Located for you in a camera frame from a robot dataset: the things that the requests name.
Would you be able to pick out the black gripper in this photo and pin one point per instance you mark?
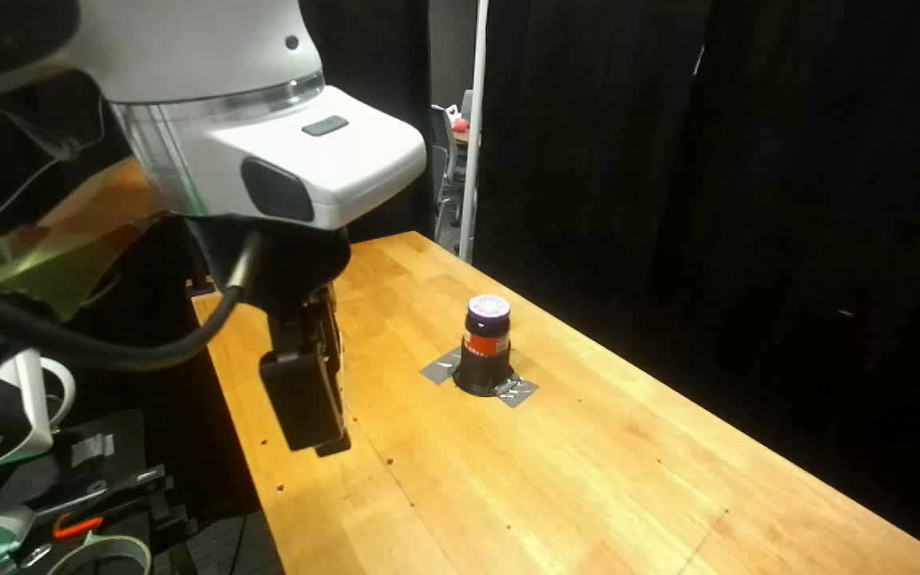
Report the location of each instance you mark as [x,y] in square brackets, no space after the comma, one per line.
[304,353]

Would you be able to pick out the white vertical pole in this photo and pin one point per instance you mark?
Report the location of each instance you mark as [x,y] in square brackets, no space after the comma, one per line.
[475,128]

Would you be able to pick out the grey square base plate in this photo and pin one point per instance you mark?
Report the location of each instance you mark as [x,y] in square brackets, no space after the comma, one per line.
[514,392]

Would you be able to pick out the dark jar with blue lid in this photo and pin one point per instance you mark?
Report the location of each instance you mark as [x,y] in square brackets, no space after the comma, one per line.
[486,363]

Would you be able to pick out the grey tape strip on case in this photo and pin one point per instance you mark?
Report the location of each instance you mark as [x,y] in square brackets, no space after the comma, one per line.
[95,447]

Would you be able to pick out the black equipment case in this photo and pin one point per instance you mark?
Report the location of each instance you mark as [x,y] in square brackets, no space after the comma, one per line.
[135,436]

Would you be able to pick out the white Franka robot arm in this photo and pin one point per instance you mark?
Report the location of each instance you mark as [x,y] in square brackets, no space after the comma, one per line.
[214,83]

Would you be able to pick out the orange rubber band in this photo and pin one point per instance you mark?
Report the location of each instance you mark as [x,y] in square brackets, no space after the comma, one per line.
[486,345]

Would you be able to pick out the white rounded device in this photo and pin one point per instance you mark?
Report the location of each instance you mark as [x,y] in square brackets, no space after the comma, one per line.
[28,394]

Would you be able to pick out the grey tape piece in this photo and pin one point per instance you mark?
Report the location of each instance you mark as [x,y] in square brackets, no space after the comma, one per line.
[442,367]

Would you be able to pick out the black curtain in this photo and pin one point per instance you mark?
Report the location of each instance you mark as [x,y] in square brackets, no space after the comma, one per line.
[749,212]

